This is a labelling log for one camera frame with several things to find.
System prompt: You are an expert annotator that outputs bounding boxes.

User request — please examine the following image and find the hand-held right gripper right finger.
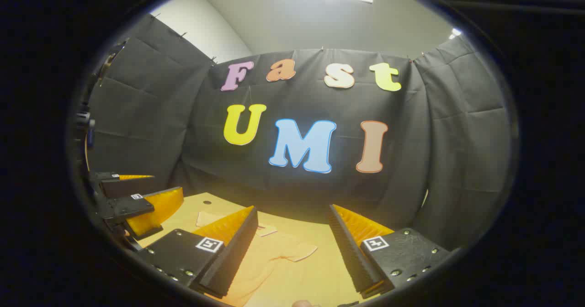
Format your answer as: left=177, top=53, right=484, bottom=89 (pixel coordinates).
left=328, top=204, right=451, bottom=299

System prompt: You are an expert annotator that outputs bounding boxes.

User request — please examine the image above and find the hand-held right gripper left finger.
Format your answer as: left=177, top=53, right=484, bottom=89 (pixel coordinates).
left=137, top=206, right=259, bottom=299

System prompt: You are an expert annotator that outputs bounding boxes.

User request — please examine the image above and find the orange T-shirt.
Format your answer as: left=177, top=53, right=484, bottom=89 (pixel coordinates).
left=197, top=211, right=318, bottom=307

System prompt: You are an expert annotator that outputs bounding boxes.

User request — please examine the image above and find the black backdrop cloth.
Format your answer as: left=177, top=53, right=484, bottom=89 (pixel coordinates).
left=87, top=14, right=512, bottom=253

